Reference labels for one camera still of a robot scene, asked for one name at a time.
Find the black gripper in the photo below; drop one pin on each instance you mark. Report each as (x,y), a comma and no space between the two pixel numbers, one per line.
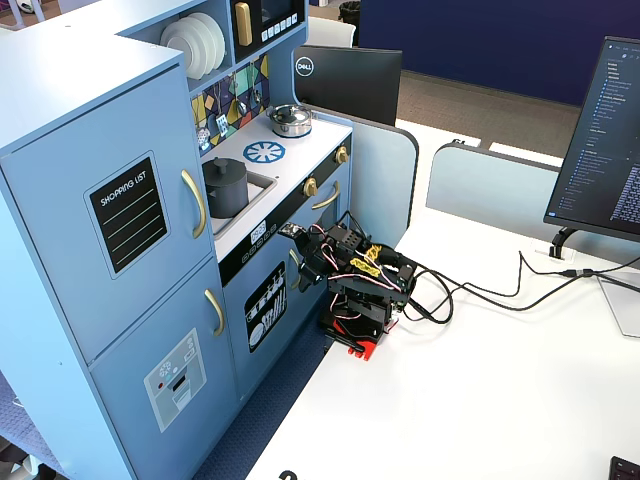
(306,263)

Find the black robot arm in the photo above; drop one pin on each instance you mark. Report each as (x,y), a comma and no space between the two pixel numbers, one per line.
(365,300)

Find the glass silver pot lid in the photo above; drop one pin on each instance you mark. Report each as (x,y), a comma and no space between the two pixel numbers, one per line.
(287,113)

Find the gold stove knob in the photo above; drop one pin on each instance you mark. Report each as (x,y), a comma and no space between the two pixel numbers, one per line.
(310,187)
(342,155)

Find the red table clamp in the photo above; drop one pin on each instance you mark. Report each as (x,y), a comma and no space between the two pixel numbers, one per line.
(364,350)

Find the dark gray pot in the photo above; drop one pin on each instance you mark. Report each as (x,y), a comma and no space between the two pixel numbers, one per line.
(227,195)

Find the light blue rounded desk divider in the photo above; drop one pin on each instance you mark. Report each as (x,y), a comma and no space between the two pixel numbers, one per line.
(385,175)

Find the silver pot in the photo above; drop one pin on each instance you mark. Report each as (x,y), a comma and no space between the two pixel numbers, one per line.
(292,129)

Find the silver slotted toy spatula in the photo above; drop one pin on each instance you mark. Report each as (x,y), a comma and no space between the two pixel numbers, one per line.
(222,125)

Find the silver toy strainer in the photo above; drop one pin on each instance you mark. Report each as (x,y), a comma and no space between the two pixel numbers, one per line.
(203,136)

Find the silver toy ladle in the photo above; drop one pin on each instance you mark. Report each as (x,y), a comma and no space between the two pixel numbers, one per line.
(241,106)

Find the silver toy spoon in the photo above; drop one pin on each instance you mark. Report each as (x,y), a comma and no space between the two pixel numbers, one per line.
(257,95)

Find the light blue wide desk divider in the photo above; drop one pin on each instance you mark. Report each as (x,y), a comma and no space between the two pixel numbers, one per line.
(485,185)

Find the black Dell monitor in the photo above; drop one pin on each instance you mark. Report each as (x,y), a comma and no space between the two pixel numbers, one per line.
(350,82)

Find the black round object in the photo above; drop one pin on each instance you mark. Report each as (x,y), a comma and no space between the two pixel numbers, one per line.
(288,475)

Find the white chair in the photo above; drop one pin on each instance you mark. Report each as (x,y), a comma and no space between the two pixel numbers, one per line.
(327,32)

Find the white plate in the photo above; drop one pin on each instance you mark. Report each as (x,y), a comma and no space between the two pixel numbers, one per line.
(220,35)
(209,42)
(182,50)

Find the black trash bin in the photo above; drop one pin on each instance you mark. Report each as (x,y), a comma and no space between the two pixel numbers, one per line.
(350,10)

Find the blue toy kitchen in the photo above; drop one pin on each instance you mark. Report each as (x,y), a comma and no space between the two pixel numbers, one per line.
(75,125)

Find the dark blue partition panel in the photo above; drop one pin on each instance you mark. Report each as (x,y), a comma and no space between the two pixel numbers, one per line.
(500,40)

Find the monitor with lit screen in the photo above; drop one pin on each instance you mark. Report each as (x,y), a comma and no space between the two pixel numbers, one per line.
(600,140)

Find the black keyboard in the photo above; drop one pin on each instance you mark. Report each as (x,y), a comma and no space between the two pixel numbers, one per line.
(626,470)

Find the small wrist camera board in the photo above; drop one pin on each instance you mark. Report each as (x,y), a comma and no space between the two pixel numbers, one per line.
(292,230)

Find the silver monitor base plate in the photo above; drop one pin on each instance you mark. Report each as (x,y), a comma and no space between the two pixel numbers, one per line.
(622,310)

